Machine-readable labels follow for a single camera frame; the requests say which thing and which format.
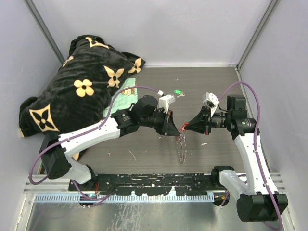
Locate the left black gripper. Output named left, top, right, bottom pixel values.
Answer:
left=139, top=107, right=179, bottom=135

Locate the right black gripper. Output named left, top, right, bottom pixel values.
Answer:
left=184, top=104, right=232, bottom=135

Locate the red key tags bunch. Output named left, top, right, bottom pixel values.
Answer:
left=180, top=123, right=188, bottom=132

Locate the large keyring with small rings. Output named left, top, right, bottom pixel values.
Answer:
left=175, top=129, right=187, bottom=164

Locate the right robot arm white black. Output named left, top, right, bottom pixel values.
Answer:
left=183, top=92, right=288, bottom=222

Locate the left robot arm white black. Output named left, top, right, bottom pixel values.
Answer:
left=41, top=95, right=179, bottom=191

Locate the mint green cartoon cloth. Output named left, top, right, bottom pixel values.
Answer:
left=110, top=78, right=138, bottom=114

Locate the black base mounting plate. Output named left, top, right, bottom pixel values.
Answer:
left=79, top=173, right=226, bottom=196

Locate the black floral plush blanket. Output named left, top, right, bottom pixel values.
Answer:
left=18, top=34, right=146, bottom=161

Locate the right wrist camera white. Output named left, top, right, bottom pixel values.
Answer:
left=203, top=92, right=220, bottom=117

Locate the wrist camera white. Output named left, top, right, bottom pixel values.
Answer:
left=157, top=90, right=176, bottom=114
left=203, top=92, right=220, bottom=117

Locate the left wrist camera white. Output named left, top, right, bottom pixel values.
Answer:
left=157, top=90, right=176, bottom=114

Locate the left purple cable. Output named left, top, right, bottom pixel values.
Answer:
left=28, top=86, right=164, bottom=207

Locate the aluminium rail with slotted duct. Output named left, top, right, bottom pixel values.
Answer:
left=23, top=172, right=285, bottom=203

